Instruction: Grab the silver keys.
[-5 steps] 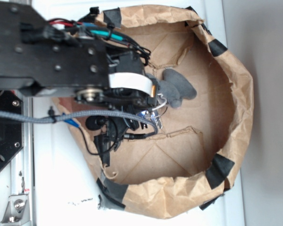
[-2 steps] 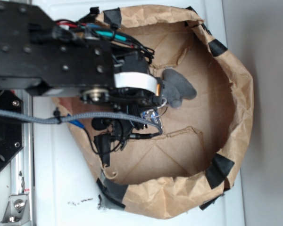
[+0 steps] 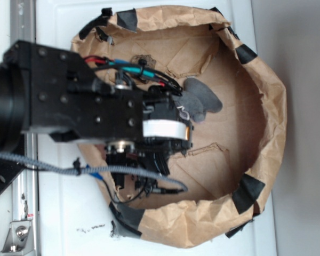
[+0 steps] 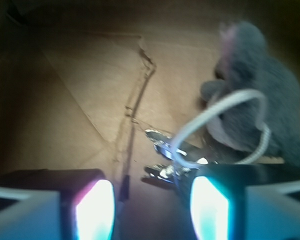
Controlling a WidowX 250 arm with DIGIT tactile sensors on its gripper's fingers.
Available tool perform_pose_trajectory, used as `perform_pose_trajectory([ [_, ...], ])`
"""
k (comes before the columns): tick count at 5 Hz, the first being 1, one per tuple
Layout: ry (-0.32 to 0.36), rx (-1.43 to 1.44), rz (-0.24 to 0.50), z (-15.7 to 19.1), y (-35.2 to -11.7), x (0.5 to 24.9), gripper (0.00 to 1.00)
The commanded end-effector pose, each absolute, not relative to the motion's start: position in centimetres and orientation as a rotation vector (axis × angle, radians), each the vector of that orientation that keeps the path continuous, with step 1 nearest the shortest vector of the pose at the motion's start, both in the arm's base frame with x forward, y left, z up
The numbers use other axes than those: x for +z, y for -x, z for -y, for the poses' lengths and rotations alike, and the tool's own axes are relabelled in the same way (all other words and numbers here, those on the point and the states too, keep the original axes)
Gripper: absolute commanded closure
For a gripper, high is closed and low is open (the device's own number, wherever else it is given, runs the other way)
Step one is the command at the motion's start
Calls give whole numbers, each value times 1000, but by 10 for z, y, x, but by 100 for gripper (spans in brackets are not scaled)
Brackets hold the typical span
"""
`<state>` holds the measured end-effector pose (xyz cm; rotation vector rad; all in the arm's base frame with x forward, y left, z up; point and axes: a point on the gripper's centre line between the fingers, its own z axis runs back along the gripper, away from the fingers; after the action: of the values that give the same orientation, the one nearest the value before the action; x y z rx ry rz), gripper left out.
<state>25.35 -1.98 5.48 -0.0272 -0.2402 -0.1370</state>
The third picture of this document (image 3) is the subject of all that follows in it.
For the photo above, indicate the metal corner bracket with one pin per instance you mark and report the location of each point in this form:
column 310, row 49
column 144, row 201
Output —
column 20, row 239

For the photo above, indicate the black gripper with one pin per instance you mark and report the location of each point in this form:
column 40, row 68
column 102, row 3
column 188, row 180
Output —
column 55, row 92

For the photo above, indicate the brown paper bag bin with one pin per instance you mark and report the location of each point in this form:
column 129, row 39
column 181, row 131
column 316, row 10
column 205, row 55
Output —
column 236, row 153

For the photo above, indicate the brown rock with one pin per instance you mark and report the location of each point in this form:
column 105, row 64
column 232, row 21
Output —
column 144, row 60

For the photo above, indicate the grey plush elephant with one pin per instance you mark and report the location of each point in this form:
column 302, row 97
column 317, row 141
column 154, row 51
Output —
column 196, row 100

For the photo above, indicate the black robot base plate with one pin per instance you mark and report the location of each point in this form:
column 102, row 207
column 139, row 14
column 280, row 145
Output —
column 8, row 172

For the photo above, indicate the aluminium rail frame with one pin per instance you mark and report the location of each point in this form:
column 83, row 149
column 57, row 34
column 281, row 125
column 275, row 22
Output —
column 25, row 186

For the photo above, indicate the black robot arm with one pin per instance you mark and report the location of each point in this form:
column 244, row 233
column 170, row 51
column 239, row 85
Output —
column 144, row 78

